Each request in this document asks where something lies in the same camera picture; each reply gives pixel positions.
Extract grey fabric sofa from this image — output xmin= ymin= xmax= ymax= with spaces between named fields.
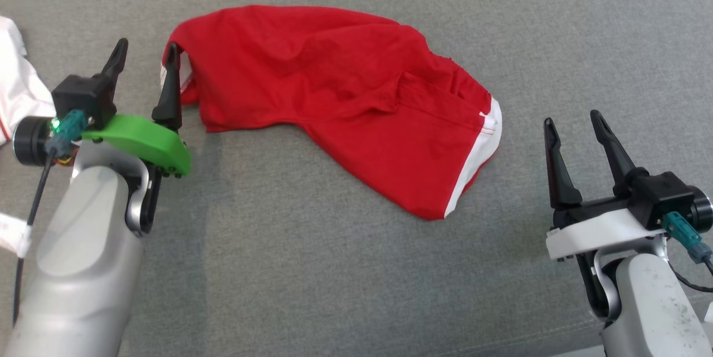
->
xmin=0 ymin=0 xmax=713 ymax=357

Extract red shorts white trim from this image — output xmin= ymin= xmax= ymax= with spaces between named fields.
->
xmin=162 ymin=5 xmax=503 ymax=221

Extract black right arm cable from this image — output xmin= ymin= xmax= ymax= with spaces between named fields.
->
xmin=662 ymin=211 xmax=713 ymax=294

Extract red jersey white sleeves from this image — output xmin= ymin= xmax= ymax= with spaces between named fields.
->
xmin=0 ymin=16 xmax=57 ymax=145

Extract white left cable label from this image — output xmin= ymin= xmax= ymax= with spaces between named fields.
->
xmin=0 ymin=213 xmax=33 ymax=259

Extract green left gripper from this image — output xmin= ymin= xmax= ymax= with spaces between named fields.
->
xmin=82 ymin=38 xmax=192 ymax=178

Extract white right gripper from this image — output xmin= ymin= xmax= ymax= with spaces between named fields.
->
xmin=544 ymin=110 xmax=669 ymax=261

